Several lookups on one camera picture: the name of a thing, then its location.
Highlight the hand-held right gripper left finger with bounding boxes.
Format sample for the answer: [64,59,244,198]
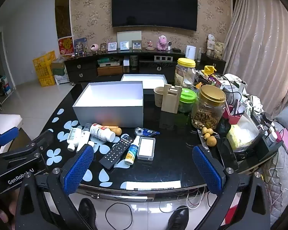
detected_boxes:
[14,144,99,230]

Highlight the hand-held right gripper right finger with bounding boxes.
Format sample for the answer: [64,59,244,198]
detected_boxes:
[192,145,271,230]

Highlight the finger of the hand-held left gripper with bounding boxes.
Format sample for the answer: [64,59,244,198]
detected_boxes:
[0,126,20,149]
[0,129,55,166]

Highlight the white lotion bottle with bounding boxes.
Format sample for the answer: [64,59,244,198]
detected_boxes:
[67,127,83,152]

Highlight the black remote control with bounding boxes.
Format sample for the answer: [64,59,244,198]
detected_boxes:
[98,135,135,170]

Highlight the white red-label pill bottle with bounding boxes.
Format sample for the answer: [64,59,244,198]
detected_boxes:
[89,123,116,142]

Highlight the white rectangular tin case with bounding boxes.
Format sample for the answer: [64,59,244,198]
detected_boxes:
[137,137,156,161]

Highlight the grey cardboard box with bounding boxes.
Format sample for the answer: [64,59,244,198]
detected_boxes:
[72,81,144,128]

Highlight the blue correction tape dispenser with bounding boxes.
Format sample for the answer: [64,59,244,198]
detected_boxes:
[134,127,160,137]

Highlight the person's left hand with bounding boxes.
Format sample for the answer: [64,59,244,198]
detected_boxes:
[0,204,16,224]

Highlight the black phone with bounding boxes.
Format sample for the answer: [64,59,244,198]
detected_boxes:
[215,136,239,171]

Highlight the small yellow gourd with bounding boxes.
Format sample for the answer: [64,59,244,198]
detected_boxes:
[206,135,218,147]
[201,127,214,139]

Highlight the metal knife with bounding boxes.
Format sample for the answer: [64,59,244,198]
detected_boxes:
[197,129,211,153]

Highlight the person's left shoe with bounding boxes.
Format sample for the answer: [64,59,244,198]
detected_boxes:
[78,198,98,230]

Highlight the person's shoe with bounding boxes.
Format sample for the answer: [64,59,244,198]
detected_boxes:
[166,206,190,230]
[78,198,98,230]

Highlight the yellow packet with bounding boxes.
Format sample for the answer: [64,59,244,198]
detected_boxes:
[227,124,253,150]

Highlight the blue storage boxes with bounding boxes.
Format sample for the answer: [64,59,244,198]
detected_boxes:
[0,75,15,96]

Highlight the person's right shoe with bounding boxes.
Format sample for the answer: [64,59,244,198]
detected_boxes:
[166,206,190,230]

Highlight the white paper label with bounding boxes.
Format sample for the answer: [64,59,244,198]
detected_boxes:
[126,181,182,192]

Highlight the small blue-label spray bottle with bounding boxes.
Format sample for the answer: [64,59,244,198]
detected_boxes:
[124,136,141,165]

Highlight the red pen holder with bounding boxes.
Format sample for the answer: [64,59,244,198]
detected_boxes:
[222,111,242,126]

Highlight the white plastic bag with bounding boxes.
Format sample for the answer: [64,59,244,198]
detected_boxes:
[237,117,260,140]

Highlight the gold-lid glass jar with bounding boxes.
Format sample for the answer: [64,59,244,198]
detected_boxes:
[191,85,227,130]

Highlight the white plastic basket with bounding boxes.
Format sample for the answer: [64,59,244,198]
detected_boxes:
[54,74,70,86]

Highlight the black organizer tray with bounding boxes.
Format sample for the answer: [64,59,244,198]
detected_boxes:
[232,124,284,164]

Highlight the green-lid container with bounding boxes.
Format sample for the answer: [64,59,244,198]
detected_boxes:
[178,88,197,113]

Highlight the quilted sofa cover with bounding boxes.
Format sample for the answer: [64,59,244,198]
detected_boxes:
[261,134,288,221]

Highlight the wooden stand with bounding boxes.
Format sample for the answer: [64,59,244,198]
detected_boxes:
[161,84,182,114]

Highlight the black television cabinet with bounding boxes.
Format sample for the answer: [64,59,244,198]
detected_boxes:
[64,50,227,87]

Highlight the brown paper cup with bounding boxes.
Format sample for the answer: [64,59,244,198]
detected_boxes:
[153,86,165,107]

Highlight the wooden drawer box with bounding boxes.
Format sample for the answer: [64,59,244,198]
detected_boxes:
[97,65,123,76]

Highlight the red festive poster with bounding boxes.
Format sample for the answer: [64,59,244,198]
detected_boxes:
[59,36,74,56]

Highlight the blue picture box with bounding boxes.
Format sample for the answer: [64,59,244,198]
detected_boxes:
[74,38,87,53]

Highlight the silver set-top box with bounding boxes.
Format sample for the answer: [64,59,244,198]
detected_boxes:
[97,58,122,67]

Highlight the yellow-lid plastic jar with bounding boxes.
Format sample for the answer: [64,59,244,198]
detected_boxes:
[174,58,196,90]

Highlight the grey box lid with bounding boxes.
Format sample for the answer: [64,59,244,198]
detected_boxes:
[120,74,167,90]

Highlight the white electric kettle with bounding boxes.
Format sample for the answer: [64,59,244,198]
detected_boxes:
[185,45,196,62]

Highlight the white outlet panel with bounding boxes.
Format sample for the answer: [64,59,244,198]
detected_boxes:
[154,55,173,62]

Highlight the patterned gift box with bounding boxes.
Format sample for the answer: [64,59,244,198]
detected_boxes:
[214,42,225,58]

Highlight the bear doll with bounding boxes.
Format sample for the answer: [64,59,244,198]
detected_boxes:
[206,34,215,56]

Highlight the white canvas board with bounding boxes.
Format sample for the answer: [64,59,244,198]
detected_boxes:
[117,30,142,46]

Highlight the pink plush toy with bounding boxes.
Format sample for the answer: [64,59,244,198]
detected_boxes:
[157,35,169,51]

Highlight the beige curtain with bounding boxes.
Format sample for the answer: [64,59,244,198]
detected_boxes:
[221,0,288,118]

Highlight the black flat-screen television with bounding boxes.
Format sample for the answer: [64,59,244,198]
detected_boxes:
[111,0,198,31]

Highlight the black floor cable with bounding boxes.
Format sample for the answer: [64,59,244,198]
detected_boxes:
[105,202,132,226]

